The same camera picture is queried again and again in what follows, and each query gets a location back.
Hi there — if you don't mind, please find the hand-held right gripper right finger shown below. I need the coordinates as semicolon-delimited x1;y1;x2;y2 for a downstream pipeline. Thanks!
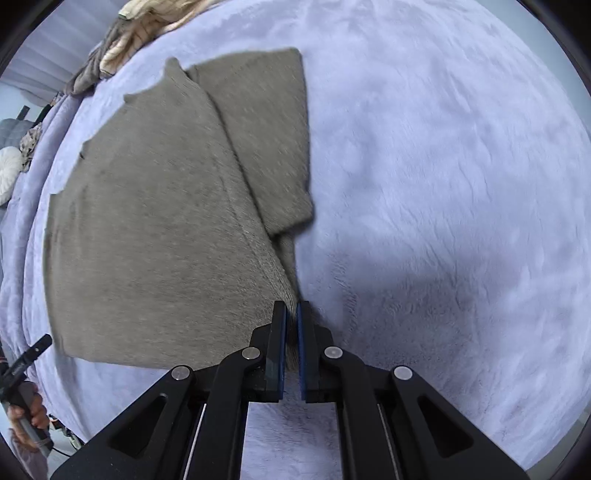
297;301;532;480

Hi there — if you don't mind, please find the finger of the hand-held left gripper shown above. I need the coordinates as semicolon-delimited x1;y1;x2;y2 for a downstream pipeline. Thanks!
4;335;53;376

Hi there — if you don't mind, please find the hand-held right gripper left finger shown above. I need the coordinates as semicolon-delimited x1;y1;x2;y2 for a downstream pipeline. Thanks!
48;301;290;480

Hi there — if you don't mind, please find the olive brown knit sweater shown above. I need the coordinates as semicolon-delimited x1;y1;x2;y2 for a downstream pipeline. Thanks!
42;47;316;374

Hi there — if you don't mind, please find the person's left forearm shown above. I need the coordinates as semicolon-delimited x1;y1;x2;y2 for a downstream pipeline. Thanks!
9;429;49;480

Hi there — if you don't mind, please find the person's left hand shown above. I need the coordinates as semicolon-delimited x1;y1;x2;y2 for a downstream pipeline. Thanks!
7;390;49;432

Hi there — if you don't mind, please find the white round cushion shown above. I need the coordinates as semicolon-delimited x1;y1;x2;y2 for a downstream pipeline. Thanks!
0;147;25;206

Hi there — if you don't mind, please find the beige crumpled cloth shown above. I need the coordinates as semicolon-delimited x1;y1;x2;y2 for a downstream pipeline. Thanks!
19;122;44;174

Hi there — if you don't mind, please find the lavender fleece blanket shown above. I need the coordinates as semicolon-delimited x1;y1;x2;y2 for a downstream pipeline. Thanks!
0;0;587;480

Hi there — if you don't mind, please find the grey quilted sofa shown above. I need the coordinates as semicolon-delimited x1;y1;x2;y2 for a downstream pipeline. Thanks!
0;117;35;153

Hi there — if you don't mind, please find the grey green crumpled garment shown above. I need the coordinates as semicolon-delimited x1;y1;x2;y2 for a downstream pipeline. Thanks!
67;32;125;95

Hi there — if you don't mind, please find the pale lavender curtain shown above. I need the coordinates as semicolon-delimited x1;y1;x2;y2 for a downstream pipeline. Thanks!
0;9;121;107

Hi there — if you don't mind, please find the cream striped garment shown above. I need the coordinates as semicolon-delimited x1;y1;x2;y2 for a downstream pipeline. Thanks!
99;0;222;75

